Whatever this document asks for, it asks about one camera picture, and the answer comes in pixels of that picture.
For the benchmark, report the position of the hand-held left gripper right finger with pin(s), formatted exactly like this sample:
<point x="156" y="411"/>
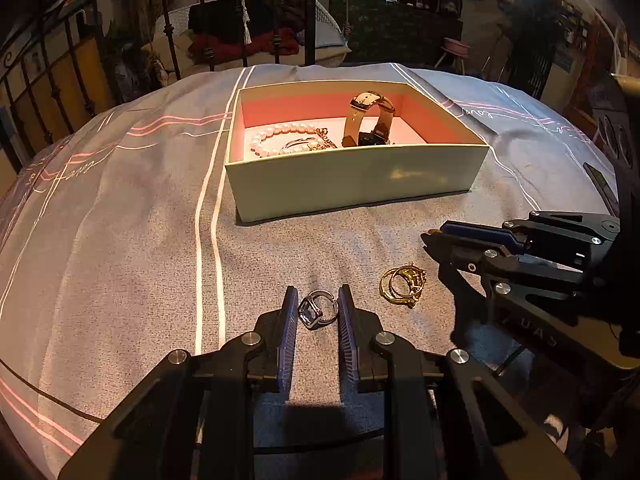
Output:
<point x="347" y="335"/>

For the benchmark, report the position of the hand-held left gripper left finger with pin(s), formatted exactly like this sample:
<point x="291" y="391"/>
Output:
<point x="287" y="330"/>

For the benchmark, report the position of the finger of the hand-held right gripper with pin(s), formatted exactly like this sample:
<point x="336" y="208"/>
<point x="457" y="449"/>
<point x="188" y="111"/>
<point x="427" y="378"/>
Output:
<point x="475" y="232"/>
<point x="465" y="255"/>

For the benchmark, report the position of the gold charm bangle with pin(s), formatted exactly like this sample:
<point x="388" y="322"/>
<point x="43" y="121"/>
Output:
<point x="387" y="287"/>

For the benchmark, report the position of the green cardboard box pink inside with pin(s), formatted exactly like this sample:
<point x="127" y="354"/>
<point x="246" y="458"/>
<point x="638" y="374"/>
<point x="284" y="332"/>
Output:
<point x="350" y="185"/>

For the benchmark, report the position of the black smartphone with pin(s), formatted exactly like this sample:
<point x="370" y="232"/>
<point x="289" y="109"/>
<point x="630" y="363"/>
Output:
<point x="602" y="190"/>

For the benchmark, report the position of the pink stool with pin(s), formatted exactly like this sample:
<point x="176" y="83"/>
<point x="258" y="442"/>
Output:
<point x="455" y="49"/>

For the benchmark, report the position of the dark plant rack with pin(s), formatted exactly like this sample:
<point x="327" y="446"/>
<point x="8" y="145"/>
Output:
<point x="530" y="35"/>

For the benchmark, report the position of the counter with green floral cloth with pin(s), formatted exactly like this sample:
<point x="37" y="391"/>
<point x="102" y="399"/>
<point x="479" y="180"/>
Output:
<point x="400" y="25"/>

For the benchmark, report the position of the red clothes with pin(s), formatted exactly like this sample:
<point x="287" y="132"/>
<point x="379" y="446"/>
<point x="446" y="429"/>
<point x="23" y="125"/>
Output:
<point x="225" y="45"/>

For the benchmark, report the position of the black clothes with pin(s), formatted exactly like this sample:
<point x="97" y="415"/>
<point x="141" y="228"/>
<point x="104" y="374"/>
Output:
<point x="220" y="15"/>

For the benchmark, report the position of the black iron bed frame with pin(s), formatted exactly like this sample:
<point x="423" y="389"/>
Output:
<point x="310" y="10"/>

